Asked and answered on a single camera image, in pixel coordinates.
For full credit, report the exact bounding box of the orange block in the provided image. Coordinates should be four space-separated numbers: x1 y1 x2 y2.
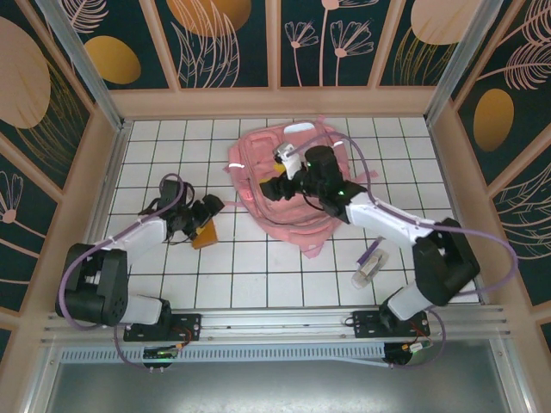
191 219 219 250

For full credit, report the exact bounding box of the pink backpack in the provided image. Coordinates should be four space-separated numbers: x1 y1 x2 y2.
222 115 380 259

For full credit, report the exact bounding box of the purple pen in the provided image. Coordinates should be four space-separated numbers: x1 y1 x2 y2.
356 237 384 266

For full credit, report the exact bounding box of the grey metal sheet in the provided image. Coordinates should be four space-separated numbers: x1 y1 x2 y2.
42 339 522 413

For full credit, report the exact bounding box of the aluminium side rail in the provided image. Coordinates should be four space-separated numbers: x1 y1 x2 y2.
66 120 133 311

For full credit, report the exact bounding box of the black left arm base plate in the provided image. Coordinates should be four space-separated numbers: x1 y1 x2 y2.
123 312 202 343

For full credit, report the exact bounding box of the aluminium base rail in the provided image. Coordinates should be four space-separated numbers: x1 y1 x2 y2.
40 304 513 345

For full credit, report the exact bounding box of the grey slotted cable duct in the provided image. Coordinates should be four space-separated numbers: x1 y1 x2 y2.
59 346 391 367

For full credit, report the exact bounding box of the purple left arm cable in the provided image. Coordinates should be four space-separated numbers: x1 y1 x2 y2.
54 172 195 372

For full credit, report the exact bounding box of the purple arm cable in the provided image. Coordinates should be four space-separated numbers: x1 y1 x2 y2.
54 172 195 372
290 133 520 371

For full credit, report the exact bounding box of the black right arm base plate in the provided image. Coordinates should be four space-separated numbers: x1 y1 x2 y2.
352 308 430 341

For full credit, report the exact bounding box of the aluminium frame post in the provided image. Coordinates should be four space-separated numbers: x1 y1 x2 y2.
424 0 505 126
36 0 127 130

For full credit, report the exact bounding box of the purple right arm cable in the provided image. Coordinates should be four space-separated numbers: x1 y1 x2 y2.
290 133 520 371

